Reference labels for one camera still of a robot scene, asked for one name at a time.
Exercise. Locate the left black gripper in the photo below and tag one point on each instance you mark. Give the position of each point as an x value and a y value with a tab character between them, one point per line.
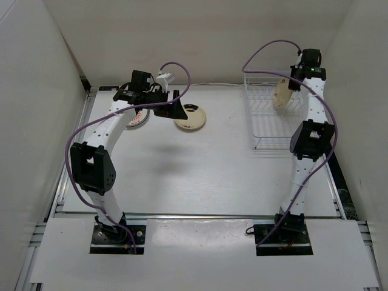
174	110

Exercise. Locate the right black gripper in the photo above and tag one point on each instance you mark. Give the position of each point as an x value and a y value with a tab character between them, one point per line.
293	86

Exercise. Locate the beige plate front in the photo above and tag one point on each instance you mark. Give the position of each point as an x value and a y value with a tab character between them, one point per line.
188	128

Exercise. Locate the beige plate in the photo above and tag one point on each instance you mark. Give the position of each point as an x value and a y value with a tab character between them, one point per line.
282	94
188	128
196	116

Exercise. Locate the white plate orange sunburst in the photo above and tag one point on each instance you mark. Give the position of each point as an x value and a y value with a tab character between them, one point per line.
140	119

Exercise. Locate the beige plate back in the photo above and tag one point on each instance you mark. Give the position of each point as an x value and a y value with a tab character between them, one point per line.
282	94

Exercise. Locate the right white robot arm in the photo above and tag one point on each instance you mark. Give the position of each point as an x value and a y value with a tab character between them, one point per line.
308	143

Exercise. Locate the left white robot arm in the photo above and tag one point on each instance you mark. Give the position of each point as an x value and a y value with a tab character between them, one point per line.
92	167

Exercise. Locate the white front cover board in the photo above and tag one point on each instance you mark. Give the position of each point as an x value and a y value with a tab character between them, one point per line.
203	255

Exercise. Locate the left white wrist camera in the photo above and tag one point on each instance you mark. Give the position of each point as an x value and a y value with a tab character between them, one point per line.
164	79

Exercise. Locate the white wire dish rack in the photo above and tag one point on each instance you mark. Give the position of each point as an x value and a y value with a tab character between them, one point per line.
270	127

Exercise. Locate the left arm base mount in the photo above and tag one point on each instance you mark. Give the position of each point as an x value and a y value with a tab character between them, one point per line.
121	245

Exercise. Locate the aluminium frame rail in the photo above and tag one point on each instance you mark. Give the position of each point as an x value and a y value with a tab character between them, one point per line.
143	216

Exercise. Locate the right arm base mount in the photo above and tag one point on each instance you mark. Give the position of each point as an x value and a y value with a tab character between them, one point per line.
282	242

